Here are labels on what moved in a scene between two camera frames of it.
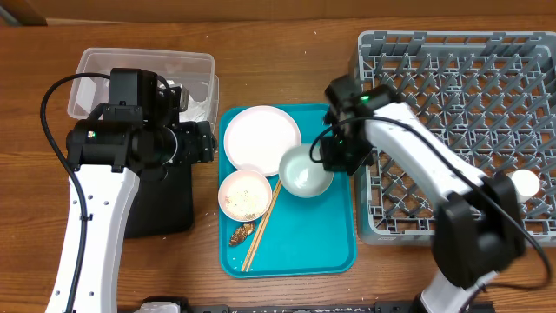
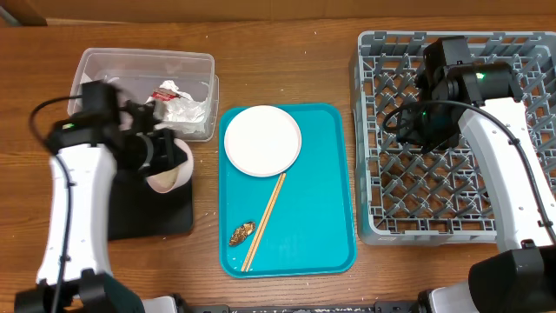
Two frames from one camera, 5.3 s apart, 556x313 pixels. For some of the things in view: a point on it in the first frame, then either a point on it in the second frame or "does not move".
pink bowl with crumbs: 245,196 → 176,178
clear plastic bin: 192,68 does not move
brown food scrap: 241,232 does not move
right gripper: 336,160 → 413,136
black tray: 163,200 does not move
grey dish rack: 491,93 does not move
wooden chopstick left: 259,226 does not move
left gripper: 197,142 → 172,156
